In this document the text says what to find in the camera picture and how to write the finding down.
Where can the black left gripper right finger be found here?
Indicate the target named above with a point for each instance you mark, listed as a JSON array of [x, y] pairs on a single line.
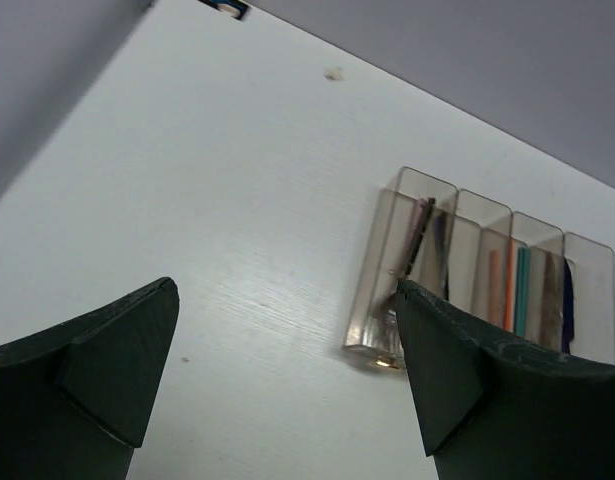
[[491, 405]]

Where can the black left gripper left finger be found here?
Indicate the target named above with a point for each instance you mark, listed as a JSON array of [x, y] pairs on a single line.
[[76, 399]]

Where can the purple iridescent knife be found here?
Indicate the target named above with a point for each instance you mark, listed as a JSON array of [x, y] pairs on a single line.
[[568, 326]]

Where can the fork with dark patterned handle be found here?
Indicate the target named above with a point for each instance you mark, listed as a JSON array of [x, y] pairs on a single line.
[[386, 311]]

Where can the green chopstick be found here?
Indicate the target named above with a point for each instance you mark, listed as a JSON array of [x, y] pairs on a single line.
[[526, 295], [518, 290]]

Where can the iridescent rainbow spoon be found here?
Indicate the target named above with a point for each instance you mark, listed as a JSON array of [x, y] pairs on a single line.
[[440, 233]]

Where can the black spoon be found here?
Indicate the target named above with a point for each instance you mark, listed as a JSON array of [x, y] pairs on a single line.
[[446, 276]]

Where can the clear four-compartment utensil organizer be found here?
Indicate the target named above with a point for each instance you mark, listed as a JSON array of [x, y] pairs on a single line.
[[476, 225]]

